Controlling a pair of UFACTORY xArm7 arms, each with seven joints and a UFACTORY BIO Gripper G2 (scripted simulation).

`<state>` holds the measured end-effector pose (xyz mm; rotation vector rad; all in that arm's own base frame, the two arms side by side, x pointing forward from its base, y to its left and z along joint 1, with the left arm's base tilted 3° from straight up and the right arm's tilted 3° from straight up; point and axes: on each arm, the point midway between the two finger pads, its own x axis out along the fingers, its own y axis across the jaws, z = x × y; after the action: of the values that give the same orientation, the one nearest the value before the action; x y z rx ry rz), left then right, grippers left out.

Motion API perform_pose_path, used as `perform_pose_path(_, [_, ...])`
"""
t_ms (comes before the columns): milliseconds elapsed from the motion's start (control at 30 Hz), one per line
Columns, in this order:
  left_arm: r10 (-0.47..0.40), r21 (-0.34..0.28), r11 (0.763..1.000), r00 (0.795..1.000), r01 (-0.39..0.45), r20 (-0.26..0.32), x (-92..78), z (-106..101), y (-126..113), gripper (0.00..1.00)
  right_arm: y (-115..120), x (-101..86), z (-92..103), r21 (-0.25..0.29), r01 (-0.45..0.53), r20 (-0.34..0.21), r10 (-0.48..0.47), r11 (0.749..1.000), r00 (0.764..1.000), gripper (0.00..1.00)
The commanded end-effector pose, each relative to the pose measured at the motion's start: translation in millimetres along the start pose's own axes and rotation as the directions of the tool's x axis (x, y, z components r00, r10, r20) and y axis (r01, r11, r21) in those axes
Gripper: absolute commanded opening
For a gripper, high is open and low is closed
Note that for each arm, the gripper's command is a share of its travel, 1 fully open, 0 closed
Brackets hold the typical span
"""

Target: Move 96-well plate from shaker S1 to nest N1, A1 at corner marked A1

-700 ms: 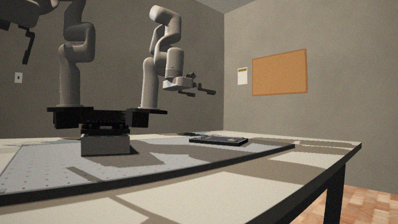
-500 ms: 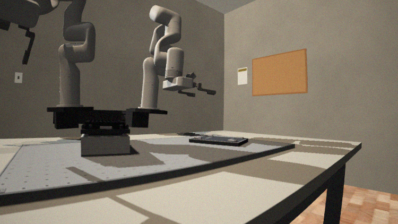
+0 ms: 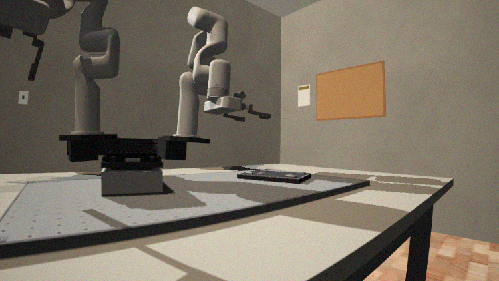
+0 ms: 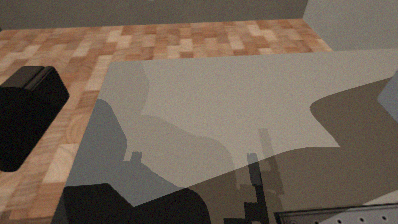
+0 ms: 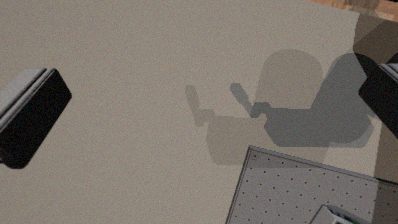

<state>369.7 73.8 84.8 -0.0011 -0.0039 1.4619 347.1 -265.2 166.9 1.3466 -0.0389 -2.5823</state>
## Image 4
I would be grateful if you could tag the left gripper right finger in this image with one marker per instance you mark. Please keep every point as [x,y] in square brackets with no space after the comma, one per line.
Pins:
[388,98]

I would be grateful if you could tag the grey flat rectangular plate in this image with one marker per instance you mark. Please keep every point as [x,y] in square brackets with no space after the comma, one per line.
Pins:
[365,215]

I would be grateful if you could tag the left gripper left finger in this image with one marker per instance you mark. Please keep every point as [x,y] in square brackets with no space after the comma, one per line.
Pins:
[30,100]

